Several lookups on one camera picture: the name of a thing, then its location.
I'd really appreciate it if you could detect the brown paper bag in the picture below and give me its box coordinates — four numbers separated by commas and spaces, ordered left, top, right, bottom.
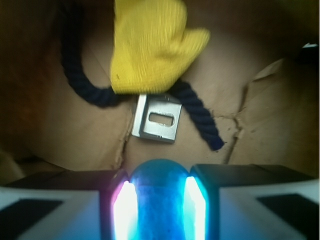
0, 0, 320, 179

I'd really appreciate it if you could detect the blue rubber ball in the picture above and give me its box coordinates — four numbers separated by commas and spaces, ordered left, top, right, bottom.
126, 158, 207, 240

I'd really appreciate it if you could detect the yellow microfiber cloth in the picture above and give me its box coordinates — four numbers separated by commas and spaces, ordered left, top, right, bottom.
110, 0, 211, 94

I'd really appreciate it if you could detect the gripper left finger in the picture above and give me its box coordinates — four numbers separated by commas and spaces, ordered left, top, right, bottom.
0, 169, 137, 240

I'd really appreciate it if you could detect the dark navy twisted rope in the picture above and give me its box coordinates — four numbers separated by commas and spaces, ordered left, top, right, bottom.
59, 14, 225, 152

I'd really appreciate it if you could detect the grey metal bracket block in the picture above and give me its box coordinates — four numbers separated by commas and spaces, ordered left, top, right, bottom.
131, 94, 182, 144

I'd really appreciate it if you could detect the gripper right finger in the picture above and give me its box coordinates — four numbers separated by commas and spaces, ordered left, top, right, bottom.
185, 164, 320, 240

